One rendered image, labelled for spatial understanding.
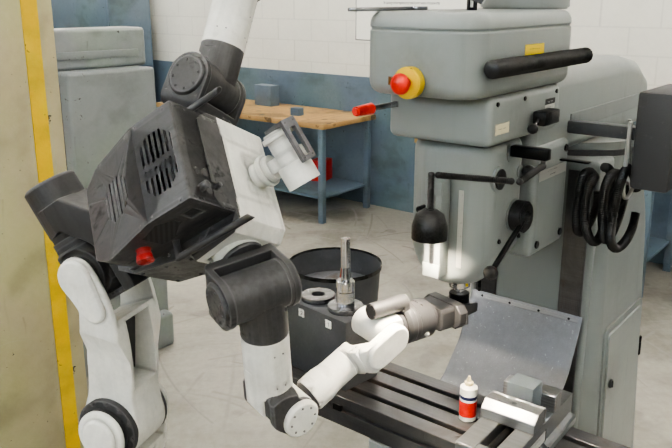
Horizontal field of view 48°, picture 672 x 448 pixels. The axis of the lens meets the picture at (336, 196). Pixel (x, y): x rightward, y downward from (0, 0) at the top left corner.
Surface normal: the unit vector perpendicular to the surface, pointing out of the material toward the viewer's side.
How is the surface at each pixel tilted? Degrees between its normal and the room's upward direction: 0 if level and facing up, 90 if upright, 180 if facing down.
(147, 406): 80
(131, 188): 75
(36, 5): 90
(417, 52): 90
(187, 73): 63
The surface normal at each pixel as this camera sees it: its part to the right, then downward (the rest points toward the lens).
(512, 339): -0.57, -0.26
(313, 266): 0.53, 0.15
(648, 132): -0.62, 0.20
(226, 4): -0.07, -0.18
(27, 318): 0.78, 0.16
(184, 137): 0.82, -0.44
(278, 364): 0.62, 0.32
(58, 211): -0.34, 0.24
